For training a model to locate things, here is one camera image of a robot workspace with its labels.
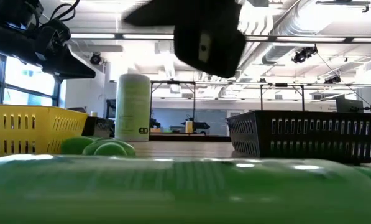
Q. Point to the green disinfecting wipes canister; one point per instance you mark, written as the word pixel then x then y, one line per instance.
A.
pixel 132 105

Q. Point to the long ceiling light bar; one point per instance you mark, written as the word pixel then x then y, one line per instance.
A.
pixel 141 36

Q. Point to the yellow plastic basket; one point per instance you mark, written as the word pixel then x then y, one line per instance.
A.
pixel 33 130

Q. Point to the large window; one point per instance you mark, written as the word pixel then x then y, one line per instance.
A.
pixel 30 87

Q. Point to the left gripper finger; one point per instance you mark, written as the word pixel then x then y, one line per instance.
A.
pixel 70 67

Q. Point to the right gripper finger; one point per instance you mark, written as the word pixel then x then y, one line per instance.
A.
pixel 154 14

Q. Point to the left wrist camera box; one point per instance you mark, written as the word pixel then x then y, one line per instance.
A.
pixel 54 32

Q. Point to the silver ceiling duct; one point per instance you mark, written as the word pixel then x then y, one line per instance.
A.
pixel 275 54

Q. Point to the black frame stand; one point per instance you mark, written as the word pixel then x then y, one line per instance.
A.
pixel 281 84
pixel 172 82

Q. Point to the dark computer monitor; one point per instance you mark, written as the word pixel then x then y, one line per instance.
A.
pixel 349 105

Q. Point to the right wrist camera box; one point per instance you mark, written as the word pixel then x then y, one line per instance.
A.
pixel 210 53

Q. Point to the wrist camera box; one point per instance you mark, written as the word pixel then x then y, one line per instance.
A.
pixel 54 32
pixel 210 53

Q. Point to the small background robot arm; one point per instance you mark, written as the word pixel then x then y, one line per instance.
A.
pixel 200 126

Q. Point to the black plastic basket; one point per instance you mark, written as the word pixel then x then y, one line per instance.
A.
pixel 306 137
pixel 98 126

